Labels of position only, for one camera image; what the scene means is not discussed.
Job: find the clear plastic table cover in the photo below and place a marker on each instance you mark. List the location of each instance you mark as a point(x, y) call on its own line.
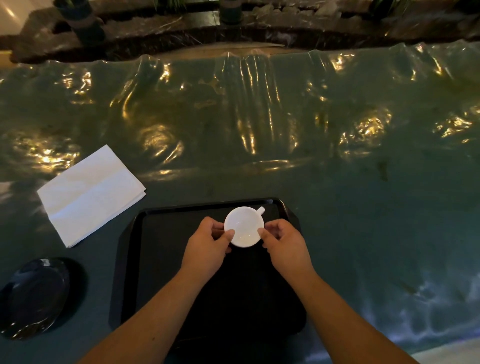
point(300, 150)

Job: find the person's left thumb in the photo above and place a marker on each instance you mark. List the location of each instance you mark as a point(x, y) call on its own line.
point(224, 237)

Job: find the person's right forearm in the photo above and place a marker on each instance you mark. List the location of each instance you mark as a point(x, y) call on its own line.
point(345, 322)

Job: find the white cup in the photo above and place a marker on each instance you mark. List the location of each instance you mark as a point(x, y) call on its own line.
point(244, 227)

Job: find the white folded napkin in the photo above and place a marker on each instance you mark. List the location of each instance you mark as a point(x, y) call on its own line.
point(92, 195)

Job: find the dark blue plate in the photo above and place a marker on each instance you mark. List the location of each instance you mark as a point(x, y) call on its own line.
point(35, 298)

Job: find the dark rock garden border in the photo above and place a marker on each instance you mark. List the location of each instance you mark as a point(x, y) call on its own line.
point(262, 26)

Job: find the person's left forearm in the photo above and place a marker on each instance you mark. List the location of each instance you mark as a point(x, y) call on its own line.
point(150, 318)

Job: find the dark plant pot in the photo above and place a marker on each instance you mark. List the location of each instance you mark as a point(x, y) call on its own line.
point(80, 20)
point(230, 11)

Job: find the person's right thumb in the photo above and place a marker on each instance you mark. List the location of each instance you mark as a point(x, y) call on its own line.
point(265, 235)

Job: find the black plastic tray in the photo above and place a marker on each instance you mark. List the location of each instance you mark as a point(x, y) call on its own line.
point(157, 270)

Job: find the person's right hand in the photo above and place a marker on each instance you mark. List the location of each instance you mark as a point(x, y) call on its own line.
point(287, 249)

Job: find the person's left hand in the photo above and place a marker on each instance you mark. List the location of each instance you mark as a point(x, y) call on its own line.
point(204, 250)

